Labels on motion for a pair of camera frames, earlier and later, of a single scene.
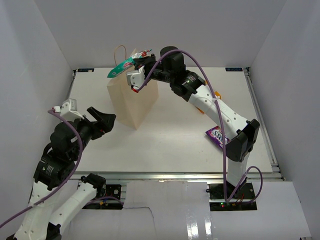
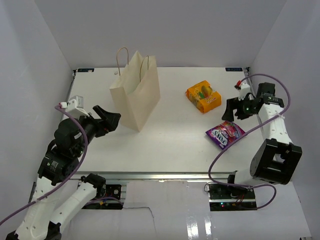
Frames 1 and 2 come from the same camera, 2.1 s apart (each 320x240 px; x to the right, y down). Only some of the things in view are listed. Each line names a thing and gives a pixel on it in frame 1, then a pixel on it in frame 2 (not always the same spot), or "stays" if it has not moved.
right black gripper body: (160, 74) to (245, 109)
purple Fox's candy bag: (215, 134) stays
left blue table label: (85, 70) stays
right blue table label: (234, 69) stays
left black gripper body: (88, 129) stays
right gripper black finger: (147, 62) to (231, 104)
